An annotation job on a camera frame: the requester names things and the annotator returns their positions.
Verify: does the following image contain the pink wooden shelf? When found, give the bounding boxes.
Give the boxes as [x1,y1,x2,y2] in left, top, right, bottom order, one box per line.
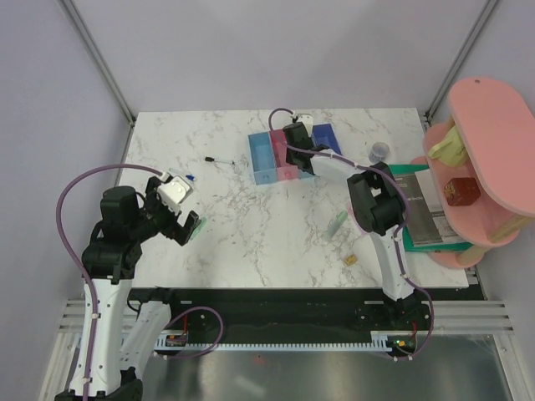
[420,77,534,269]

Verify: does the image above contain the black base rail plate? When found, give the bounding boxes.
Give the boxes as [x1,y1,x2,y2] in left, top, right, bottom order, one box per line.
[85,286,488,346]

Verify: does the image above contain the green correction tape left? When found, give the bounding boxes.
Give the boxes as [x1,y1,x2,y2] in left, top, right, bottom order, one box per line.
[189,217,206,241]

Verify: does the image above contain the light blue left bin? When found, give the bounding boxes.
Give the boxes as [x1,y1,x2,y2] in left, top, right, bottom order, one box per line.
[247,132,278,185]

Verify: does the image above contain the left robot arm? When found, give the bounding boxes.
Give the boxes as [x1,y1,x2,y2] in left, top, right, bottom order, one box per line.
[55,173,201,400]

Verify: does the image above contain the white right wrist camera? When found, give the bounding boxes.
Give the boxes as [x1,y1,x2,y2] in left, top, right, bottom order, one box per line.
[292,112,313,137]

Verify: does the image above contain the aluminium frame rails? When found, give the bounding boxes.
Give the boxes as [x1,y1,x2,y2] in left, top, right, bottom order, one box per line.
[59,288,512,400]

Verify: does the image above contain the green correction tape right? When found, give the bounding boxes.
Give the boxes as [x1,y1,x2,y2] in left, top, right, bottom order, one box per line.
[324,211,348,241]

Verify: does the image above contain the green book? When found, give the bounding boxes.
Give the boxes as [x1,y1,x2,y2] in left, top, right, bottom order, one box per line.
[390,165,471,253]

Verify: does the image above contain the yellow cup on shelf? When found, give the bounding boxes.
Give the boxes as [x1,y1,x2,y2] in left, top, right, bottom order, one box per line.
[427,125,469,168]

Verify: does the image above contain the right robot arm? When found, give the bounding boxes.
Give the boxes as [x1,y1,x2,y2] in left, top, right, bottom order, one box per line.
[283,122,416,329]

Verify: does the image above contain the small gold binder clip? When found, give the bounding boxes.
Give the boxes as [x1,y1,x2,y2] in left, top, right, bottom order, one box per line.
[343,254,358,266]

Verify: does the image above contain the green correction tape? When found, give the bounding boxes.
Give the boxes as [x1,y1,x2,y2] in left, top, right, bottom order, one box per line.
[189,217,206,241]
[324,211,348,241]

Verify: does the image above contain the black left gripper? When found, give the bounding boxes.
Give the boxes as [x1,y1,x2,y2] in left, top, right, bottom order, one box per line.
[130,176,200,245]

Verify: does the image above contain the brown cube on shelf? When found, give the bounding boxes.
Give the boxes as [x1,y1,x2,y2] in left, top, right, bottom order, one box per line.
[444,177,481,206]

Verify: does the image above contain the pink plastic bin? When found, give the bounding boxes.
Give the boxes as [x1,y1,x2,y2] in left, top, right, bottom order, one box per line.
[269,129,299,181]

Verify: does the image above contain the black whiteboard marker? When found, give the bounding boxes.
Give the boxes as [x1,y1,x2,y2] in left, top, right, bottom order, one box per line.
[204,156,235,165]

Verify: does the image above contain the dark blue plastic bin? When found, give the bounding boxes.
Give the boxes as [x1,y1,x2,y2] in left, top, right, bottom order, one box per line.
[312,124,342,155]

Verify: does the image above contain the clear jar of clips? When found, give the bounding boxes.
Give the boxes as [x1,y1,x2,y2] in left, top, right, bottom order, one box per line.
[369,142,390,165]

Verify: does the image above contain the teal blue plastic bin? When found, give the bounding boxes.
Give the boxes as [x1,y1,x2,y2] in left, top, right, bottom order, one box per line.
[298,169,316,180]

